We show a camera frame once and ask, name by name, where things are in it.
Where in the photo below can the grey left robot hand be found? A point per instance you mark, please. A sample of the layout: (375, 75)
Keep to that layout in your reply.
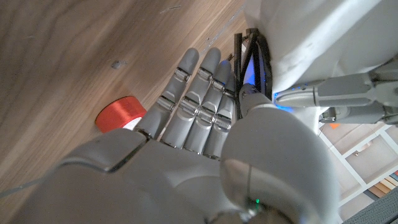
(348, 90)

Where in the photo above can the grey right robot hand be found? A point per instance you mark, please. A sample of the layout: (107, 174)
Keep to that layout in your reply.
(186, 174)

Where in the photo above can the white cloth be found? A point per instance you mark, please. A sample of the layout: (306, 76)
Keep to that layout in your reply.
(311, 31)

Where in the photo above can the black sunglasses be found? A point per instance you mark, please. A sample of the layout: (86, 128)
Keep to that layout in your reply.
(237, 56)

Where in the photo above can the red ribbon reel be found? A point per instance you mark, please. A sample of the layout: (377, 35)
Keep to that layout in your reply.
(119, 112)

